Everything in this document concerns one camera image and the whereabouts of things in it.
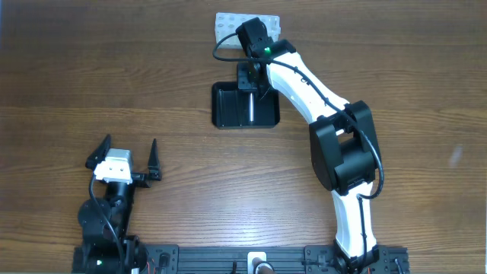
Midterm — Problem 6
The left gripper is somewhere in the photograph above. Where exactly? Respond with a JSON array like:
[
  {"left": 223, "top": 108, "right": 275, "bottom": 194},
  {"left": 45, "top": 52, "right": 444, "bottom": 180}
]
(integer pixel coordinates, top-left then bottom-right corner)
[{"left": 85, "top": 134, "right": 163, "bottom": 189}]

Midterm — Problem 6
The black tray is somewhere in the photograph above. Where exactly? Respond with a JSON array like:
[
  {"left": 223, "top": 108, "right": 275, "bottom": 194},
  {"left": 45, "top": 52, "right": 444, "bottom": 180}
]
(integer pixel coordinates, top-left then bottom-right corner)
[{"left": 211, "top": 81, "right": 282, "bottom": 130}]

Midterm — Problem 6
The white test tube rack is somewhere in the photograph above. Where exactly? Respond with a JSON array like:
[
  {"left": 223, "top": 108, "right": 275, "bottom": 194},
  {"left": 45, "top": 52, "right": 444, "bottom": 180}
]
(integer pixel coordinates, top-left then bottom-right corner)
[{"left": 215, "top": 12, "right": 282, "bottom": 49}]

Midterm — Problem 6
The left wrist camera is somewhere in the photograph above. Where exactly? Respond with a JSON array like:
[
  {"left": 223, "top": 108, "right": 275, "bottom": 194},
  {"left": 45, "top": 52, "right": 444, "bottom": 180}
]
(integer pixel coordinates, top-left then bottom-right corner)
[{"left": 93, "top": 148, "right": 134, "bottom": 185}]

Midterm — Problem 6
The black cable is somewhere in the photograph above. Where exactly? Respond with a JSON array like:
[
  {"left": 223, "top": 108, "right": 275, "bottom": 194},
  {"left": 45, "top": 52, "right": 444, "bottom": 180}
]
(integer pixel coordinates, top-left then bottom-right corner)
[
  {"left": 212, "top": 32, "right": 385, "bottom": 267},
  {"left": 88, "top": 174, "right": 126, "bottom": 267}
]

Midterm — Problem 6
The mounting rail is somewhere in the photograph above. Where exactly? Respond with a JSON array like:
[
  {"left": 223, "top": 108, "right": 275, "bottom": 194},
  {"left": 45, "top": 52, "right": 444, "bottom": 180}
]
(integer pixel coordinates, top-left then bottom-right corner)
[{"left": 72, "top": 244, "right": 411, "bottom": 274}]

